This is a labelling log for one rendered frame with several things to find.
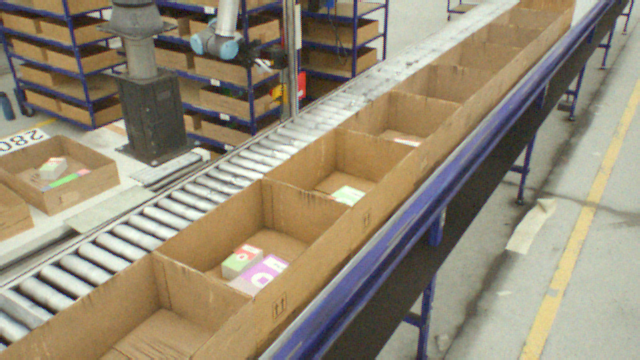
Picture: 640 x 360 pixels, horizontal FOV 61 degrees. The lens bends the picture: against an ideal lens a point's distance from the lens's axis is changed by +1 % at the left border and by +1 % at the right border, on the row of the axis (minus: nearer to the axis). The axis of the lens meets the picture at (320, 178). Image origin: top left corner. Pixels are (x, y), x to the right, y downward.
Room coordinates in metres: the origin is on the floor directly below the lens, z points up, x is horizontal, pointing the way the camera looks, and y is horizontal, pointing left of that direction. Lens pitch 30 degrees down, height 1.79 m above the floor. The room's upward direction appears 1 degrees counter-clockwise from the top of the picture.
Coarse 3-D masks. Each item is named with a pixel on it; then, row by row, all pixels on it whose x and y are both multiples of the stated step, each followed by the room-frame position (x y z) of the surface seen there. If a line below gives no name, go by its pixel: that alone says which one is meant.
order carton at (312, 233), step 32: (256, 192) 1.27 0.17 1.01; (288, 192) 1.24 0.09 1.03; (192, 224) 1.07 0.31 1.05; (224, 224) 1.16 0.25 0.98; (256, 224) 1.26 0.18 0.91; (288, 224) 1.25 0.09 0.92; (320, 224) 1.19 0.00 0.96; (192, 256) 1.06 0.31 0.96; (224, 256) 1.15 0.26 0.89; (288, 256) 1.15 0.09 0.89; (320, 256) 1.01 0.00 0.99; (288, 288) 0.91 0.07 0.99; (320, 288) 1.01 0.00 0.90; (256, 320) 0.82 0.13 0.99; (288, 320) 0.90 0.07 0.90
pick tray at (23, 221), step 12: (0, 192) 1.63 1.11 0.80; (12, 192) 1.56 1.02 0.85; (0, 204) 1.63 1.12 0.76; (12, 204) 1.58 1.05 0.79; (24, 204) 1.49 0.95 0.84; (0, 216) 1.43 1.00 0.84; (12, 216) 1.46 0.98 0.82; (24, 216) 1.48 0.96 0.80; (0, 228) 1.42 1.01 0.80; (12, 228) 1.45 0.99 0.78; (24, 228) 1.47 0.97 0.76; (0, 240) 1.41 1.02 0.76
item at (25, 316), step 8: (0, 296) 1.12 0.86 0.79; (8, 296) 1.10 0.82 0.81; (0, 304) 1.13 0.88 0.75; (8, 304) 1.10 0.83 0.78; (16, 304) 1.07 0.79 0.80; (8, 312) 1.11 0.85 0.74; (16, 312) 1.08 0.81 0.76; (24, 312) 1.06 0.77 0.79; (32, 312) 1.04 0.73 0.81; (16, 320) 1.10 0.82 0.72; (24, 320) 1.07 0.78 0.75; (32, 320) 1.04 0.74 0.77; (40, 320) 1.02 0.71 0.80; (32, 328) 1.05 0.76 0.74
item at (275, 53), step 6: (264, 48) 2.36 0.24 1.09; (270, 48) 2.36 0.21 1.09; (276, 48) 2.37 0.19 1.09; (282, 48) 2.39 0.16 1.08; (264, 54) 2.33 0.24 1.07; (270, 54) 2.32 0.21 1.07; (276, 54) 2.35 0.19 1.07; (282, 54) 2.39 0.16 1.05; (270, 60) 2.32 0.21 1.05; (276, 60) 2.37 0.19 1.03; (276, 66) 2.37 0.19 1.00
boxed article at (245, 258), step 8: (240, 248) 1.13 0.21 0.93; (248, 248) 1.13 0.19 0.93; (256, 248) 1.13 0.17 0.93; (232, 256) 1.10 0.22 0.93; (240, 256) 1.10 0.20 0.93; (248, 256) 1.10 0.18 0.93; (256, 256) 1.10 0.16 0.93; (224, 264) 1.06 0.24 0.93; (232, 264) 1.06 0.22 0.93; (240, 264) 1.06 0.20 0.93; (248, 264) 1.07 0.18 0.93; (256, 264) 1.10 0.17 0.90; (224, 272) 1.06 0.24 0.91; (232, 272) 1.05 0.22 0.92; (240, 272) 1.04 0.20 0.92
